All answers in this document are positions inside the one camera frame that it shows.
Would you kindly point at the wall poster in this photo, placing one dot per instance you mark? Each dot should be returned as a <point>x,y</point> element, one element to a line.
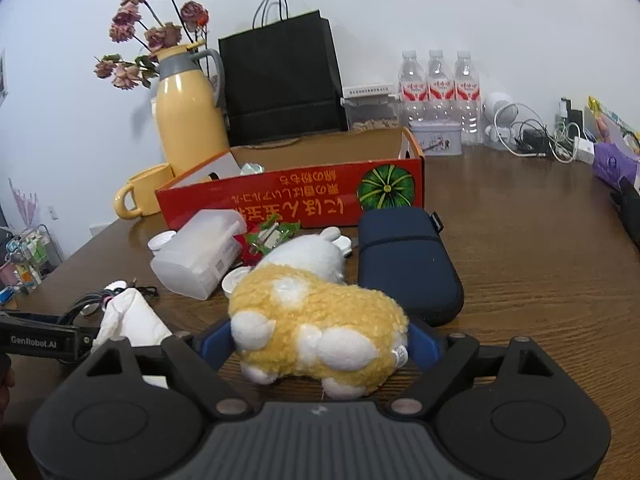
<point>3,80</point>

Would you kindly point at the purple tissue pack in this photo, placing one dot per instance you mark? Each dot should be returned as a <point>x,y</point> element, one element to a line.
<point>615,165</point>

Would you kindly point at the white round lid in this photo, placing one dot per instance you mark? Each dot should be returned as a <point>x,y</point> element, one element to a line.
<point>235,280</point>

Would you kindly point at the white wall outlet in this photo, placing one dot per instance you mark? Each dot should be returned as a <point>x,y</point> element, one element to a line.
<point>52,212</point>

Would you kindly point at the white charger plug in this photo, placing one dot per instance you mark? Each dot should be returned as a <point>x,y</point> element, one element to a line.
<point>585,150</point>

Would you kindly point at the red and green wrapper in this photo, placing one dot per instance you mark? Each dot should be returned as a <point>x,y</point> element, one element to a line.
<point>260,245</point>

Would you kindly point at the navy zip case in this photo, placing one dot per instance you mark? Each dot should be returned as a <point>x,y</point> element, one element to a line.
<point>405,260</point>

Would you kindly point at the black power adapter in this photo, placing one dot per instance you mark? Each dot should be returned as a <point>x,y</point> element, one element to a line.
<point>532,142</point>

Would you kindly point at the clear crinkled plastic bag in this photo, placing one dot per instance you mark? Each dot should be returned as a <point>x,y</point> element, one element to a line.
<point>251,168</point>

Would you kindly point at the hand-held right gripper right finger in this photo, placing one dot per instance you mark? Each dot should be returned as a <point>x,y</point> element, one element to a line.
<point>425,350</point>

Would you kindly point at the black paper bag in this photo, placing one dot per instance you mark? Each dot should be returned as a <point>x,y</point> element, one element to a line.
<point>280,85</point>

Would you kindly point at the yellow thermos jug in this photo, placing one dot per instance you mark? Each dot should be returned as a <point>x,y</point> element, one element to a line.
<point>187,120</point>

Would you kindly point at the white plastic bag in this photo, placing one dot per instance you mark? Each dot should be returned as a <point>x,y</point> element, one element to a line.
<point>130,320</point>

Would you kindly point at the colourful snack bag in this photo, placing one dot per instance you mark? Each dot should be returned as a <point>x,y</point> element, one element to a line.
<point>612,120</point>

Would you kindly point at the flat white carton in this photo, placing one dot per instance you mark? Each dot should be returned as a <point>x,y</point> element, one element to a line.
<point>367,91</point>

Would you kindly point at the dried rose bouquet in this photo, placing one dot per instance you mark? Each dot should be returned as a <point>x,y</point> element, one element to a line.
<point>165,35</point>

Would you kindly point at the clear seed canister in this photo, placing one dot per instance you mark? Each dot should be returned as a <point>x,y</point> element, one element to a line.
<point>370,112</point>

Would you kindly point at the yellow mug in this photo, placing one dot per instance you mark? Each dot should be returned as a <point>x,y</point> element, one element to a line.
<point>150,190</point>

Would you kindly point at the lavender tin box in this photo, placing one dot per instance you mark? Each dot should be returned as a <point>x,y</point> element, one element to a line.
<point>435,140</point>

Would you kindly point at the white robot-shaped speaker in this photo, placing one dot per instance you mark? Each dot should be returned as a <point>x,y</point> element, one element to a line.
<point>497,105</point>

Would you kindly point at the yellow and white plush toy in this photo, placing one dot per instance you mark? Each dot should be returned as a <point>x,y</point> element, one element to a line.
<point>320,305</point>

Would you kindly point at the red cardboard box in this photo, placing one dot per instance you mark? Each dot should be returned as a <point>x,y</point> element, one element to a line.
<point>300,195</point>

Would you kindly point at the dark object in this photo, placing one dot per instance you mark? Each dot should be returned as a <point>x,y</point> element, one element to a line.
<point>630,210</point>

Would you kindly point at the translucent cotton swab box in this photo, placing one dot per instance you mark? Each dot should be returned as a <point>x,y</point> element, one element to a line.
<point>195,255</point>

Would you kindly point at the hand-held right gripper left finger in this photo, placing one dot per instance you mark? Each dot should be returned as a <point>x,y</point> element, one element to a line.
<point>212,345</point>

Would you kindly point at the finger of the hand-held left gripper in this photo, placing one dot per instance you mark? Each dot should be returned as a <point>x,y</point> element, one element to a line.
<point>90,342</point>

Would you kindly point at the clear water bottle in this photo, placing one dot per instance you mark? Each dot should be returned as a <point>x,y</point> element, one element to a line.
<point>468,90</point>
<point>412,85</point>
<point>440,85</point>

